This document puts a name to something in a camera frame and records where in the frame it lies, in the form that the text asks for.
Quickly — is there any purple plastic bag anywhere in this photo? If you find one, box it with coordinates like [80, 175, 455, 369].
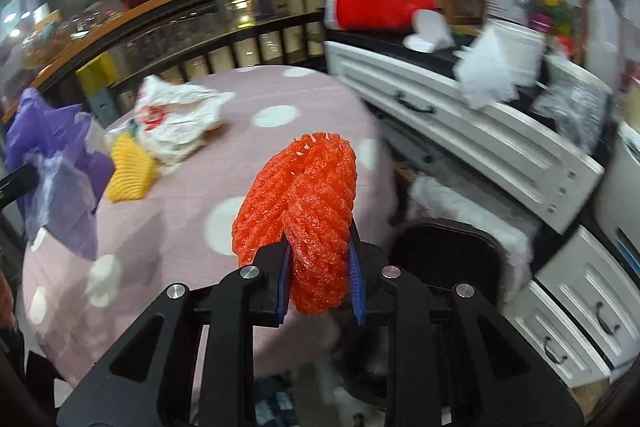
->
[6, 88, 115, 260]

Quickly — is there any orange foam fruit net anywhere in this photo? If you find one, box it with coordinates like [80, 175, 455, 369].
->
[231, 132, 357, 317]

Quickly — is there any white red plastic bag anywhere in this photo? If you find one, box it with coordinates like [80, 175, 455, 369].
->
[106, 75, 236, 166]

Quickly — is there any pink polka dot tablecloth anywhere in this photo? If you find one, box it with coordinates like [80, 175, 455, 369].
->
[22, 66, 396, 385]

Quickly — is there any yellow foam fruit net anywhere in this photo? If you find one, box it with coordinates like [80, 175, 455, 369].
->
[105, 133, 156, 202]

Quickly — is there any white drawer cabinet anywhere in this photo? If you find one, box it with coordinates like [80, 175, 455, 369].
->
[326, 40, 639, 388]

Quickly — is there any white paper napkin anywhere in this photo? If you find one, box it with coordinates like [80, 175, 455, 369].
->
[454, 25, 518, 109]

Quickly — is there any white paper cup lid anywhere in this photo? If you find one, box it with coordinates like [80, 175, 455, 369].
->
[402, 10, 454, 54]

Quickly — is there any wooden railing shelf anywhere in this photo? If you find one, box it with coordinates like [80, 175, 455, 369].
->
[0, 0, 334, 122]

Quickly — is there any clear plastic bag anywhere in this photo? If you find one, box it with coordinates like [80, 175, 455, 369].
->
[532, 72, 611, 155]

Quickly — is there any white plastic jug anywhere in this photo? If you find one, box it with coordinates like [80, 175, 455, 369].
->
[586, 0, 620, 92]

